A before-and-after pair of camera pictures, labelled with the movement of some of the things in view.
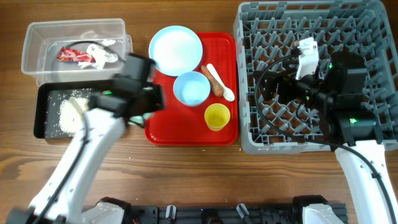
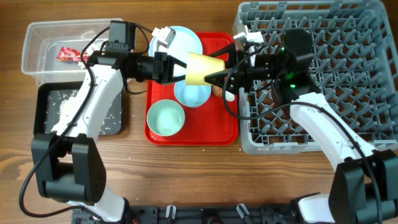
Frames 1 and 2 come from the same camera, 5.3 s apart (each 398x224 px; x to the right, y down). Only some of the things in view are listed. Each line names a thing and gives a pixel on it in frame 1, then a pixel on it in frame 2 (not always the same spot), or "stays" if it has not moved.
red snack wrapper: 67,54 stays
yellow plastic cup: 216,116 to 199,66
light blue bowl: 191,89 stays
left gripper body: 155,101 to 148,67
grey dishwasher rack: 265,32 stays
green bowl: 136,120 to 165,117
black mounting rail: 216,214 stays
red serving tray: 180,124 stays
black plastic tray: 48,99 stays
